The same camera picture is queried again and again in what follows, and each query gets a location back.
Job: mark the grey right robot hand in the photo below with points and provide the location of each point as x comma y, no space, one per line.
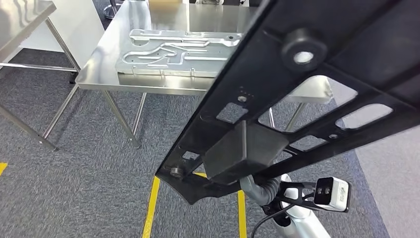
251,189

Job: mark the black plastic plate bracket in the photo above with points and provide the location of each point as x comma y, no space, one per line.
262,65

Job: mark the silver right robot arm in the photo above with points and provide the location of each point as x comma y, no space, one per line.
302,223

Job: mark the stainless steel workbench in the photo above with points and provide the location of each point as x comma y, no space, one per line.
108,65

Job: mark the machined aluminium plate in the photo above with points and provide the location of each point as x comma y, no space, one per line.
147,67

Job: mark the white partition panel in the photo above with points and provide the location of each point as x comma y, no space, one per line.
78,23

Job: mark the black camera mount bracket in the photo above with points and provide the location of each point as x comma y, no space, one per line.
297,184

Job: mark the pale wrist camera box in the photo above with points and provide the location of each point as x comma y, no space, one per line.
338,197

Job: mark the steel frame table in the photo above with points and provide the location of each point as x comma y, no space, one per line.
19,19

